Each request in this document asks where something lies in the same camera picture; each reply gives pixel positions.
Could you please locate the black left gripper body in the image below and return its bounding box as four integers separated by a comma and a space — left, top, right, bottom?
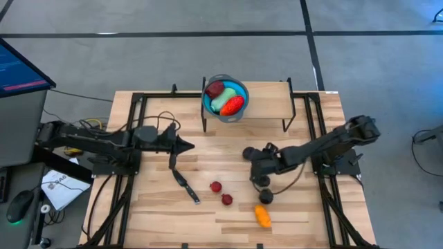
138, 126, 179, 154

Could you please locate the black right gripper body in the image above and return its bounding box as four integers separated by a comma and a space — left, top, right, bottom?
251, 146, 290, 178

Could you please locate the dark toy avocado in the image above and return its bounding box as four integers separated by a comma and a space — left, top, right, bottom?
259, 189, 274, 205

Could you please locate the orange toy fruit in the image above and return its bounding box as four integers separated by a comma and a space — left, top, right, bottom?
254, 203, 273, 229

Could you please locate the green toy fruit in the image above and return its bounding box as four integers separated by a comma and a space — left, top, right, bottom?
210, 87, 238, 113

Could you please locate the dark red toy fruit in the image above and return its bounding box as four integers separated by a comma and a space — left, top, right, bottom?
205, 81, 226, 100

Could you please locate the red toy strawberry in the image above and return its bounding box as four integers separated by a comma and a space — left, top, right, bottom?
219, 95, 245, 117

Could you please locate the blue collapsible bowl grey rim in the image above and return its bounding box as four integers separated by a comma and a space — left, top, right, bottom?
201, 73, 250, 124

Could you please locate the wooden shelf with black legs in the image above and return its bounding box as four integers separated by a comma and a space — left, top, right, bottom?
200, 76, 297, 133

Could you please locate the white printed booklet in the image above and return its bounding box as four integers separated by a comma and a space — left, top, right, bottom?
40, 168, 93, 212

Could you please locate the black computer mouse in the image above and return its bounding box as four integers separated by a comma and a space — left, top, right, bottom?
6, 189, 35, 225

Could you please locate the blue screen monitor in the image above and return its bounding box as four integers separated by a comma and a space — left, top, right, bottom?
0, 37, 57, 100

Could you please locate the grey equipment piece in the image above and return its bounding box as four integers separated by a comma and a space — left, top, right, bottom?
414, 124, 443, 145

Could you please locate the black left wrist camera cable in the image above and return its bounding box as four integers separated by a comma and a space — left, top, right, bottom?
138, 110, 181, 134

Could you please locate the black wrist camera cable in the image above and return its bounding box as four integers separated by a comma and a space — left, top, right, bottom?
138, 110, 181, 134
252, 162, 307, 196

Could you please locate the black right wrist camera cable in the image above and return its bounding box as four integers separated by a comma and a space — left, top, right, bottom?
252, 162, 307, 196

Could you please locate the black aluminium table frame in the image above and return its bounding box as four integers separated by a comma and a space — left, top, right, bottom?
81, 82, 380, 249

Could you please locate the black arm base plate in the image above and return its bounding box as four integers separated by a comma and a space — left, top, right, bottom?
311, 147, 361, 176
90, 148, 142, 176

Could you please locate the thin black floor cable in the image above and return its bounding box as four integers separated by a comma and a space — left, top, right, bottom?
50, 89, 114, 103

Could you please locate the black table cable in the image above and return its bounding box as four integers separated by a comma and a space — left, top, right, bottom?
81, 172, 115, 241

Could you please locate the black looped floor cable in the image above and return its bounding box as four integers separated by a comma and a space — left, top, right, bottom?
410, 129, 443, 178

